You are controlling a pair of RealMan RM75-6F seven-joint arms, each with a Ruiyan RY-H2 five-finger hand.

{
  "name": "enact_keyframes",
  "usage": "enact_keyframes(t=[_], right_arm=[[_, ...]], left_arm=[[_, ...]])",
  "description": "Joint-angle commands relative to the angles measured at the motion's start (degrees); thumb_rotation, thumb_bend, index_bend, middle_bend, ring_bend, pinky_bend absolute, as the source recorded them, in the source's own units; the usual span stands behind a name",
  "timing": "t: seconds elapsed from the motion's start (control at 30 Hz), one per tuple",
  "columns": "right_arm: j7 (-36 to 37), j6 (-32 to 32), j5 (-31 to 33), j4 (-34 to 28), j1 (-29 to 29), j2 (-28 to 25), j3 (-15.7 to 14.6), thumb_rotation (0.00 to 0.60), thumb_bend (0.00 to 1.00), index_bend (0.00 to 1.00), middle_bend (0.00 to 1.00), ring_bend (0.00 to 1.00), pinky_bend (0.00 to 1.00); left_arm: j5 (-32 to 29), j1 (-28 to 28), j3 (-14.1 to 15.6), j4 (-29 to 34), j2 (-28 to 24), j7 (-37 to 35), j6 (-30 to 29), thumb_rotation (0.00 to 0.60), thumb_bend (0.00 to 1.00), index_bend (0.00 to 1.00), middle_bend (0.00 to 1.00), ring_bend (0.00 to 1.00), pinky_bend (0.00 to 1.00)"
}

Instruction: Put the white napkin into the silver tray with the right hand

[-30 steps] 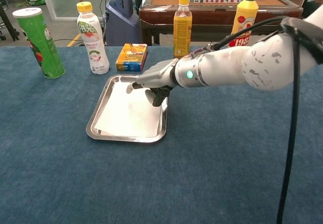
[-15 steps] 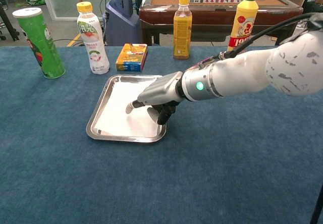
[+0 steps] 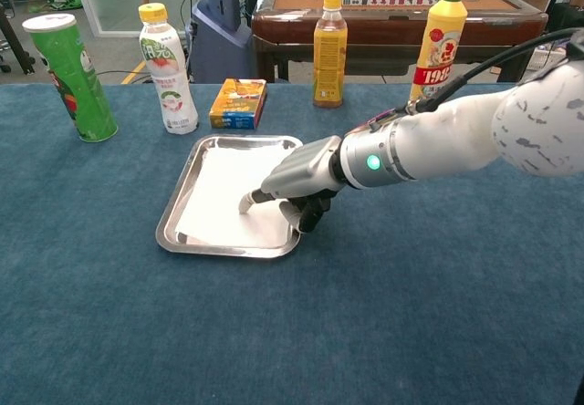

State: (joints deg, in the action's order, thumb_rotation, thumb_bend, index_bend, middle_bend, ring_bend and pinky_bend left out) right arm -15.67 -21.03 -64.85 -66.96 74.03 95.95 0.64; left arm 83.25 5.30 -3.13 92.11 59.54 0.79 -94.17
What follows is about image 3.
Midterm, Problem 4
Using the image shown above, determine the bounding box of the silver metal tray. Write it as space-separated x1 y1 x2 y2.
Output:
155 133 306 260

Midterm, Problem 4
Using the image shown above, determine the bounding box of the tea bottle yellow label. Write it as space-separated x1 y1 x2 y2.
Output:
312 0 349 109

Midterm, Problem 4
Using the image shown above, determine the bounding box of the black stand base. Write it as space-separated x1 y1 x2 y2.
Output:
0 3 37 76

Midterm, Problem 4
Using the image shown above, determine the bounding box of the orange snack box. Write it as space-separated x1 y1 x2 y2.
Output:
208 78 268 131

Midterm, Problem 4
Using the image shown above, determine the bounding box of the blue felt table cloth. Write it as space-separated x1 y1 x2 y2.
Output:
0 83 584 405

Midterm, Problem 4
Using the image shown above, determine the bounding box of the white drink bottle yellow cap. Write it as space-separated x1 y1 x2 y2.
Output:
138 2 200 135

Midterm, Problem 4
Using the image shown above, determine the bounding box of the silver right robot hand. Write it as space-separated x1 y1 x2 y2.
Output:
238 135 346 234

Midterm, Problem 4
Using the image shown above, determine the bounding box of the blue grey machine base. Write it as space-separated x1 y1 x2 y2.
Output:
187 0 256 85

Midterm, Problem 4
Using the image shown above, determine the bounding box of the green chips can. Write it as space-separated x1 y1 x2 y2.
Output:
21 13 120 143

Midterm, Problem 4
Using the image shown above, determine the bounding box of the brown mahjong table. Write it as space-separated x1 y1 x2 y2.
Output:
250 0 548 83

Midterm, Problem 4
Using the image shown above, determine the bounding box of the yellow detergent bottle green cap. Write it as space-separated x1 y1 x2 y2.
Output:
409 0 468 103

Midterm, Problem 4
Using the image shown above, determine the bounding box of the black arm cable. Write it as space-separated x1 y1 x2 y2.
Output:
405 26 584 114

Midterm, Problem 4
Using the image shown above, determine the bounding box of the white plastic basket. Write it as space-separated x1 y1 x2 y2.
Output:
527 35 569 78

